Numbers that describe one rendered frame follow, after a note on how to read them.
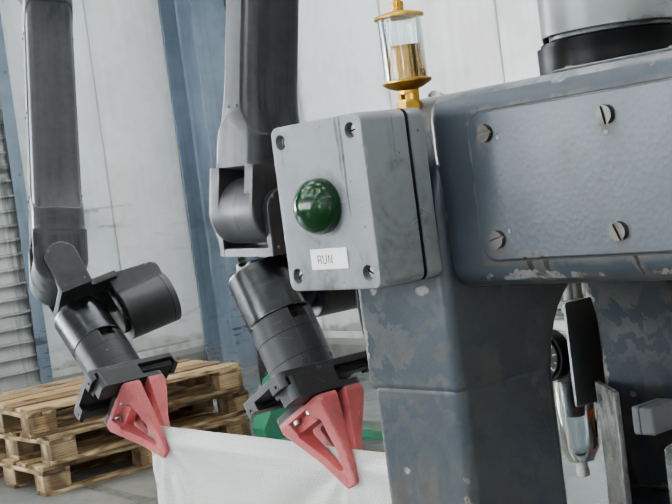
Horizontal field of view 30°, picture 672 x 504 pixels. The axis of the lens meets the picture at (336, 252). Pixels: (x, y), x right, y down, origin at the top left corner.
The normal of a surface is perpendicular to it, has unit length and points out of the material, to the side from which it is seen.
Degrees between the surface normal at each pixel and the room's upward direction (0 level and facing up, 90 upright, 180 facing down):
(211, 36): 90
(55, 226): 65
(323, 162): 90
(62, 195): 55
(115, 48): 90
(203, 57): 90
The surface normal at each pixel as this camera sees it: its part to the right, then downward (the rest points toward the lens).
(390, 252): 0.64, -0.04
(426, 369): -0.76, 0.13
